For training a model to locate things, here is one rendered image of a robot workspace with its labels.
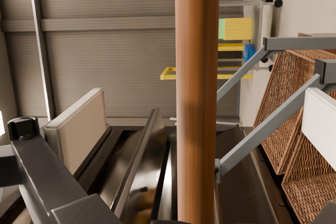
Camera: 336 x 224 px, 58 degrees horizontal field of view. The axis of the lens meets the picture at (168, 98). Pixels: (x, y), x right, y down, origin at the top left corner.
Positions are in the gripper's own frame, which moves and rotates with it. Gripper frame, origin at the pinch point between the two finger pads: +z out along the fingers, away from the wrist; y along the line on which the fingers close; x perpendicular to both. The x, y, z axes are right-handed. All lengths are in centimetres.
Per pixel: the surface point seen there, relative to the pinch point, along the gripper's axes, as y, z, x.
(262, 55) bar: 23, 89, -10
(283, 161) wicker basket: 35, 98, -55
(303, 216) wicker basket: 35, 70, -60
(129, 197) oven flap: -21, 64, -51
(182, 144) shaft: -1.4, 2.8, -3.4
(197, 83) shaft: -0.3, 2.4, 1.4
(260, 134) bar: 12.9, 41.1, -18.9
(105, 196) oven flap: -36, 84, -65
